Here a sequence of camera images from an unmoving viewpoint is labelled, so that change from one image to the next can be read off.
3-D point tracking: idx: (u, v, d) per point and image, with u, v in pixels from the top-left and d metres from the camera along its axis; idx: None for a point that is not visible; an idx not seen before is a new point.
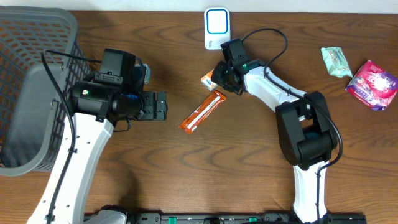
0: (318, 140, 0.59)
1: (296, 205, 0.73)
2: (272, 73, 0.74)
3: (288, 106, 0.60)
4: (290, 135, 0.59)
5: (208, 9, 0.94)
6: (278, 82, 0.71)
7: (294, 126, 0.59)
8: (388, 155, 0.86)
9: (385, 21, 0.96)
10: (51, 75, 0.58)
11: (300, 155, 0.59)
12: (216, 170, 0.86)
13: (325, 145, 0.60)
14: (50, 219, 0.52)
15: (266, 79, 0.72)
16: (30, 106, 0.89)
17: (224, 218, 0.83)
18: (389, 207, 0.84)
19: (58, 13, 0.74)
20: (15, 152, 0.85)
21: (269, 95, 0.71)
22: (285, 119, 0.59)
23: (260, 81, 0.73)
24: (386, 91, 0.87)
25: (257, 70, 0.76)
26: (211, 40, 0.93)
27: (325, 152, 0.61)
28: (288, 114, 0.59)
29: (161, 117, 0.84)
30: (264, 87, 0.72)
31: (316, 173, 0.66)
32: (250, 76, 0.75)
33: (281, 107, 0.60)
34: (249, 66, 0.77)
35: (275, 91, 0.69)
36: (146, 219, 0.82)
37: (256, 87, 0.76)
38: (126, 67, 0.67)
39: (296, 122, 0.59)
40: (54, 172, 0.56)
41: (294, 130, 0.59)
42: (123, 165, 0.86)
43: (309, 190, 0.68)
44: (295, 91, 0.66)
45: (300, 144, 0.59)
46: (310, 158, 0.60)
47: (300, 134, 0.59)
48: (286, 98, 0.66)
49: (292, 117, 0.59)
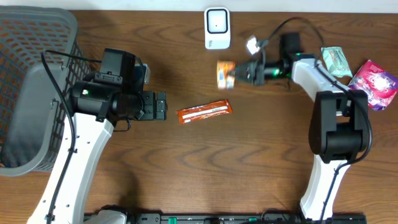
0: (348, 136, 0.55)
1: (303, 201, 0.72)
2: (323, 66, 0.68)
3: (331, 96, 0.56)
4: (322, 123, 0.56)
5: (208, 10, 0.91)
6: (327, 74, 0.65)
7: (329, 115, 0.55)
8: (389, 155, 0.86)
9: (385, 20, 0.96)
10: (51, 75, 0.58)
11: (326, 145, 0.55)
12: (216, 170, 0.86)
13: (355, 145, 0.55)
14: (50, 219, 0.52)
15: (316, 69, 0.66)
16: (31, 106, 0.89)
17: (224, 218, 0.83)
18: (389, 207, 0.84)
19: (58, 13, 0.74)
20: (15, 152, 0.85)
21: (313, 83, 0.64)
22: (324, 106, 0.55)
23: (308, 69, 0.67)
24: (386, 91, 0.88)
25: (308, 60, 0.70)
26: (211, 40, 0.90)
27: (351, 151, 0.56)
28: (328, 101, 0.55)
29: (161, 117, 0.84)
30: (310, 74, 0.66)
31: (335, 170, 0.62)
32: (300, 63, 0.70)
33: (323, 94, 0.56)
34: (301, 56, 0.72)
35: (320, 80, 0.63)
36: (146, 219, 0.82)
37: (301, 78, 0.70)
38: (126, 66, 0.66)
39: (333, 112, 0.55)
40: (56, 170, 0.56)
41: (328, 120, 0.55)
42: (123, 165, 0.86)
43: (320, 187, 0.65)
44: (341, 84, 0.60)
45: (330, 134, 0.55)
46: (334, 152, 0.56)
47: (333, 125, 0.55)
48: (330, 89, 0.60)
49: (331, 106, 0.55)
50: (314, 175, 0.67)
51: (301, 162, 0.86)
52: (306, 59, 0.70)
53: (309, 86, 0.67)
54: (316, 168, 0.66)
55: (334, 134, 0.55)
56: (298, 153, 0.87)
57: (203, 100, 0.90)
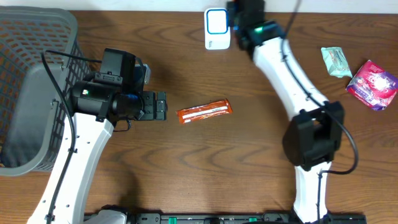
0: (325, 145, 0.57)
1: (296, 205, 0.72)
2: (290, 56, 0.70)
3: (306, 117, 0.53)
4: (301, 144, 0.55)
5: (208, 9, 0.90)
6: (295, 71, 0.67)
7: (308, 136, 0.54)
8: (388, 155, 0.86)
9: (385, 21, 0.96)
10: (51, 75, 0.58)
11: (306, 158, 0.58)
12: (216, 170, 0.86)
13: (331, 149, 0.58)
14: (50, 219, 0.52)
15: (284, 63, 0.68)
16: (31, 106, 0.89)
17: (224, 218, 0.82)
18: (390, 207, 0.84)
19: (58, 13, 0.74)
20: (15, 152, 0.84)
21: (284, 90, 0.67)
22: (301, 132, 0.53)
23: (277, 65, 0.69)
24: (387, 91, 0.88)
25: (275, 43, 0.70)
26: (212, 40, 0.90)
27: (328, 154, 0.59)
28: (306, 126, 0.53)
29: (161, 117, 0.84)
30: (278, 72, 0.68)
31: (318, 173, 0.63)
32: (264, 50, 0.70)
33: (298, 119, 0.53)
34: (265, 30, 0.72)
35: (293, 89, 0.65)
36: (146, 219, 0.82)
37: (267, 64, 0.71)
38: (126, 66, 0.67)
39: (311, 133, 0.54)
40: (55, 172, 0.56)
41: (306, 140, 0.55)
42: (123, 165, 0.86)
43: (310, 191, 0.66)
44: (316, 96, 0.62)
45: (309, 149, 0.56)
46: (314, 160, 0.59)
47: (311, 142, 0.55)
48: (305, 104, 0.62)
49: (309, 129, 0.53)
50: (300, 182, 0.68)
51: None
52: (270, 43, 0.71)
53: (276, 83, 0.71)
54: (300, 175, 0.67)
55: (312, 148, 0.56)
56: None
57: (203, 100, 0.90)
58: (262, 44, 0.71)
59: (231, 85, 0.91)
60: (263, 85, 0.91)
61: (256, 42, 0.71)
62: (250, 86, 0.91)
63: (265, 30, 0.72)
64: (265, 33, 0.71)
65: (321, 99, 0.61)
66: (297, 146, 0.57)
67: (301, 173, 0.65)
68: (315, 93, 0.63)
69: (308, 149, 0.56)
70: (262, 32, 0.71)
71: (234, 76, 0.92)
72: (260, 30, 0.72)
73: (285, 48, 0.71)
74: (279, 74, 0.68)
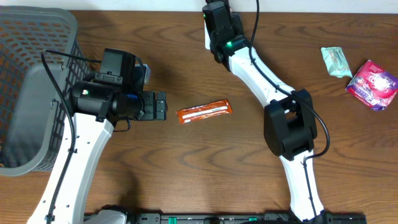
0: (301, 132, 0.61)
1: (292, 205, 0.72)
2: (258, 58, 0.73)
3: (276, 106, 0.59)
4: (277, 132, 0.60)
5: None
6: (263, 71, 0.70)
7: (281, 123, 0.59)
8: (388, 155, 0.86)
9: (384, 21, 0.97)
10: (51, 75, 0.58)
11: (285, 147, 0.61)
12: (216, 170, 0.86)
13: (309, 136, 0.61)
14: (50, 219, 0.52)
15: (253, 65, 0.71)
16: (30, 106, 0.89)
17: (224, 218, 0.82)
18: (390, 207, 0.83)
19: (58, 13, 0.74)
20: (15, 152, 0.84)
21: (257, 86, 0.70)
22: (273, 118, 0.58)
23: (247, 68, 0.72)
24: (387, 91, 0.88)
25: (243, 50, 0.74)
26: None
27: (307, 141, 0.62)
28: (277, 112, 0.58)
29: (161, 117, 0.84)
30: (250, 74, 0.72)
31: (302, 163, 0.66)
32: (236, 58, 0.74)
33: (269, 107, 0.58)
34: (235, 45, 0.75)
35: (264, 85, 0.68)
36: (146, 219, 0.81)
37: (240, 70, 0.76)
38: (125, 66, 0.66)
39: (283, 119, 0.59)
40: (54, 172, 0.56)
41: (281, 127, 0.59)
42: (123, 165, 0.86)
43: (298, 184, 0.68)
44: (285, 87, 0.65)
45: (286, 137, 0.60)
46: (294, 148, 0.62)
47: (285, 129, 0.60)
48: (276, 96, 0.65)
49: (280, 116, 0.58)
50: (290, 177, 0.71)
51: None
52: (240, 51, 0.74)
53: (251, 82, 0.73)
54: (288, 169, 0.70)
55: (289, 135, 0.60)
56: None
57: (203, 100, 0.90)
58: (233, 53, 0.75)
59: (231, 85, 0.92)
60: None
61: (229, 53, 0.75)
62: None
63: (236, 44, 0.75)
64: (235, 48, 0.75)
65: (290, 89, 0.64)
66: (274, 135, 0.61)
67: (287, 164, 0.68)
68: (283, 83, 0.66)
69: (284, 137, 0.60)
70: (232, 46, 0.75)
71: (234, 76, 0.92)
72: (230, 44, 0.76)
73: (253, 53, 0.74)
74: (252, 76, 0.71)
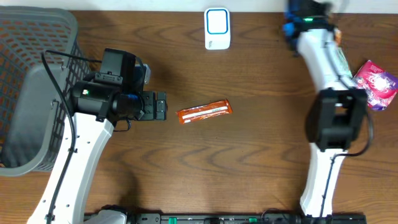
0: (344, 128, 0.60)
1: (303, 198, 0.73)
2: (332, 43, 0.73)
3: (332, 94, 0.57)
4: (320, 119, 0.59)
5: (208, 10, 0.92)
6: (333, 58, 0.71)
7: (329, 112, 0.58)
8: (388, 155, 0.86)
9: (385, 20, 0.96)
10: (51, 75, 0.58)
11: (321, 136, 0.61)
12: (216, 170, 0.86)
13: (349, 135, 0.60)
14: (50, 219, 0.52)
15: (324, 49, 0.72)
16: (31, 106, 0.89)
17: (224, 218, 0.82)
18: (390, 207, 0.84)
19: (58, 13, 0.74)
20: (15, 152, 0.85)
21: (318, 69, 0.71)
22: (324, 106, 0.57)
23: (318, 48, 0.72)
24: (386, 91, 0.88)
25: (320, 32, 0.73)
26: (212, 40, 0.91)
27: (345, 139, 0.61)
28: (329, 101, 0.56)
29: (161, 117, 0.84)
30: (318, 55, 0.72)
31: (331, 158, 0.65)
32: (311, 36, 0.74)
33: (324, 94, 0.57)
34: (314, 23, 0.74)
35: (328, 70, 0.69)
36: (146, 219, 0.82)
37: (309, 50, 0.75)
38: (125, 66, 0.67)
39: (331, 109, 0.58)
40: (54, 172, 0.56)
41: (326, 116, 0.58)
42: (123, 165, 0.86)
43: (318, 178, 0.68)
44: (346, 80, 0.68)
45: (327, 127, 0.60)
46: (330, 140, 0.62)
47: (330, 120, 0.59)
48: (335, 83, 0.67)
49: (331, 105, 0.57)
50: (313, 169, 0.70)
51: (302, 163, 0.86)
52: (317, 30, 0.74)
53: (313, 63, 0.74)
54: (314, 159, 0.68)
55: (330, 127, 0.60)
56: (298, 153, 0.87)
57: (203, 100, 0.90)
58: (308, 30, 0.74)
59: (231, 85, 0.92)
60: (263, 85, 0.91)
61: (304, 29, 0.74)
62: (250, 86, 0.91)
63: (314, 22, 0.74)
64: (311, 25, 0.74)
65: (349, 83, 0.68)
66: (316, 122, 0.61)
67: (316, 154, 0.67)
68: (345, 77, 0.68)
69: (325, 127, 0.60)
70: (312, 22, 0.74)
71: (234, 76, 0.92)
72: (309, 20, 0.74)
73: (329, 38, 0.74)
74: (318, 57, 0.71)
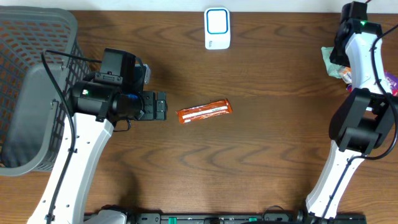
0: (369, 132, 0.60)
1: (310, 196, 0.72)
2: (379, 50, 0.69)
3: (365, 93, 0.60)
4: (347, 115, 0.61)
5: (208, 10, 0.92)
6: (377, 61, 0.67)
7: (358, 110, 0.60)
8: (388, 155, 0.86)
9: (386, 20, 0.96)
10: (51, 75, 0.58)
11: (344, 133, 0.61)
12: (216, 170, 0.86)
13: (372, 142, 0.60)
14: (50, 219, 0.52)
15: (370, 51, 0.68)
16: (31, 106, 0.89)
17: (224, 218, 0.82)
18: (390, 207, 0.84)
19: (58, 13, 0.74)
20: (15, 152, 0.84)
21: (357, 69, 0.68)
22: (356, 101, 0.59)
23: (363, 50, 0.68)
24: None
25: (369, 35, 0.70)
26: (212, 40, 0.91)
27: (367, 144, 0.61)
28: (362, 98, 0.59)
29: (161, 117, 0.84)
30: (362, 55, 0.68)
31: (347, 160, 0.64)
32: (360, 37, 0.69)
33: (359, 90, 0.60)
34: (368, 27, 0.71)
35: (368, 72, 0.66)
36: (146, 219, 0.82)
37: (352, 50, 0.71)
38: (126, 66, 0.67)
39: (362, 107, 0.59)
40: (55, 172, 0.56)
41: (355, 113, 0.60)
42: (123, 165, 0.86)
43: (330, 177, 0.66)
44: (384, 86, 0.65)
45: (352, 125, 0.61)
46: (352, 141, 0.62)
47: (357, 118, 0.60)
48: (370, 87, 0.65)
49: (362, 103, 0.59)
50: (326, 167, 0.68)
51: (302, 163, 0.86)
52: (367, 34, 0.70)
53: (354, 63, 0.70)
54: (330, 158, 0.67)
55: (356, 126, 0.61)
56: (298, 153, 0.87)
57: (203, 100, 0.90)
58: (359, 32, 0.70)
59: (231, 85, 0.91)
60: (263, 85, 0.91)
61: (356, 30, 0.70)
62: (250, 86, 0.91)
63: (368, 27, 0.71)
64: (365, 29, 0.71)
65: (387, 89, 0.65)
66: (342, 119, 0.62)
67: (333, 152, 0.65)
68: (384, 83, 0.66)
69: (351, 124, 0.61)
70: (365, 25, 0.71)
71: (234, 76, 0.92)
72: (363, 23, 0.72)
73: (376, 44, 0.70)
74: (362, 58, 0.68)
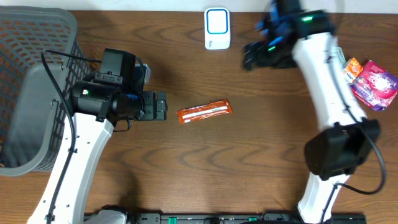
0: (350, 163, 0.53)
1: (303, 203, 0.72)
2: (336, 58, 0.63)
3: (338, 133, 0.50)
4: (324, 158, 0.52)
5: (208, 10, 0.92)
6: (336, 77, 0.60)
7: (335, 154, 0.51)
8: (388, 155, 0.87)
9: (385, 21, 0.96)
10: (51, 75, 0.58)
11: (326, 171, 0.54)
12: (216, 170, 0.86)
13: (354, 168, 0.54)
14: (50, 219, 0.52)
15: (328, 65, 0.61)
16: (31, 106, 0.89)
17: (224, 218, 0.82)
18: (390, 207, 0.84)
19: (58, 13, 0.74)
20: (15, 152, 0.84)
21: (320, 93, 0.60)
22: (331, 147, 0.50)
23: (318, 66, 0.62)
24: (387, 91, 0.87)
25: (321, 40, 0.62)
26: (211, 40, 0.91)
27: (350, 170, 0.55)
28: (336, 144, 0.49)
29: (161, 117, 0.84)
30: (318, 74, 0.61)
31: (333, 185, 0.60)
32: (309, 49, 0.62)
33: (331, 135, 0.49)
34: (313, 21, 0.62)
35: (332, 96, 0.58)
36: (146, 219, 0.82)
37: (306, 68, 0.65)
38: (126, 66, 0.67)
39: (339, 149, 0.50)
40: (55, 172, 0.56)
41: (332, 156, 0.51)
42: (123, 165, 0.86)
43: (319, 198, 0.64)
44: (355, 108, 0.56)
45: (331, 164, 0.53)
46: (334, 172, 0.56)
47: (335, 158, 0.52)
48: (340, 115, 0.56)
49: (337, 147, 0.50)
50: (312, 186, 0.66)
51: (302, 163, 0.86)
52: (319, 38, 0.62)
53: (314, 86, 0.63)
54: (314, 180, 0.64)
55: (336, 163, 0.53)
56: (298, 153, 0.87)
57: (203, 100, 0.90)
58: (308, 37, 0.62)
59: (231, 85, 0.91)
60: (263, 85, 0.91)
61: (302, 33, 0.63)
62: (250, 86, 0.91)
63: (314, 20, 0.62)
64: (314, 25, 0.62)
65: (360, 113, 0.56)
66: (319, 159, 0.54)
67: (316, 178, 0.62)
68: (354, 105, 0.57)
69: (330, 164, 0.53)
70: (310, 21, 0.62)
71: (234, 76, 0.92)
72: (308, 19, 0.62)
73: (331, 49, 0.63)
74: (321, 80, 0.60)
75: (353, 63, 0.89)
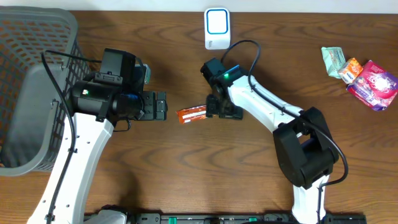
0: (320, 158, 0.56)
1: (295, 205, 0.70)
2: (259, 85, 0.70)
3: (285, 129, 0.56)
4: (291, 159, 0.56)
5: (208, 10, 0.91)
6: (265, 94, 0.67)
7: (295, 149, 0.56)
8: (388, 155, 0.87)
9: (385, 21, 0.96)
10: (51, 75, 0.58)
11: (305, 177, 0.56)
12: (216, 170, 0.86)
13: (329, 162, 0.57)
14: (50, 219, 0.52)
15: (254, 92, 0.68)
16: (31, 106, 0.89)
17: (224, 218, 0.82)
18: (390, 207, 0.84)
19: (58, 13, 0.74)
20: (15, 152, 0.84)
21: (262, 111, 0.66)
22: (285, 143, 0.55)
23: (249, 95, 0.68)
24: (387, 91, 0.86)
25: (241, 81, 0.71)
26: (211, 40, 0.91)
27: (328, 168, 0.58)
28: (287, 137, 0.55)
29: (161, 117, 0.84)
30: (252, 101, 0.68)
31: (318, 188, 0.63)
32: (235, 89, 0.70)
33: (278, 132, 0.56)
34: (232, 76, 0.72)
35: (267, 108, 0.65)
36: (146, 219, 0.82)
37: (242, 101, 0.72)
38: (125, 67, 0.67)
39: (295, 143, 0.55)
40: (54, 172, 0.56)
41: (295, 153, 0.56)
42: (123, 165, 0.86)
43: (310, 201, 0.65)
44: (290, 107, 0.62)
45: (304, 165, 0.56)
46: (314, 177, 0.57)
47: (301, 155, 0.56)
48: (282, 118, 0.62)
49: (291, 142, 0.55)
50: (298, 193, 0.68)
51: None
52: (238, 83, 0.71)
53: (255, 111, 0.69)
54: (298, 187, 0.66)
55: (307, 162, 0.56)
56: None
57: (203, 100, 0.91)
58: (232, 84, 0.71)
59: None
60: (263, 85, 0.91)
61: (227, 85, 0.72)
62: None
63: (232, 75, 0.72)
64: (232, 78, 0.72)
65: (296, 109, 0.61)
66: (290, 164, 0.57)
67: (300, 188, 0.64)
68: (288, 104, 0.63)
69: (302, 164, 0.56)
70: (229, 76, 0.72)
71: None
72: (227, 75, 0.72)
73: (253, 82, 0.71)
74: (254, 104, 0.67)
75: (353, 63, 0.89)
